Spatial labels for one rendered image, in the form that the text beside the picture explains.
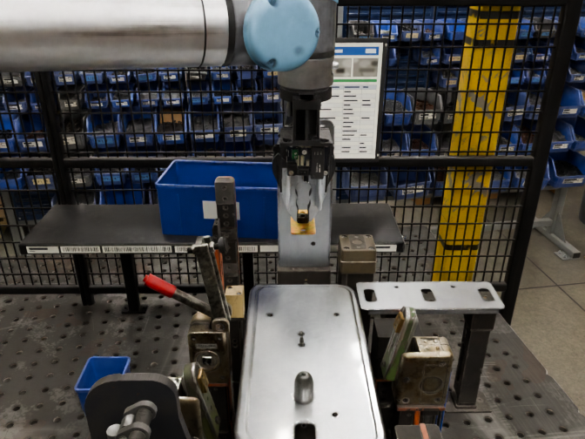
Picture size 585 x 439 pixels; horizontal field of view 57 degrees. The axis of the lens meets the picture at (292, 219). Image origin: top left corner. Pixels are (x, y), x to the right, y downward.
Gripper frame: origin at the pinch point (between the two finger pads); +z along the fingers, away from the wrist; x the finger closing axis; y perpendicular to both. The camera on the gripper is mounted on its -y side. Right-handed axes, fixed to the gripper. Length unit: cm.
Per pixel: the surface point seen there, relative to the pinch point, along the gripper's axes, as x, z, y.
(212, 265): -14.6, 9.4, 1.0
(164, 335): -35, 58, -40
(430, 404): 22.3, 33.3, 8.5
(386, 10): 47, -5, -203
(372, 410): 10.6, 26.6, 15.8
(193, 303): -18.4, 17.5, 0.5
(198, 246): -16.5, 5.8, 1.2
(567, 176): 151, 77, -191
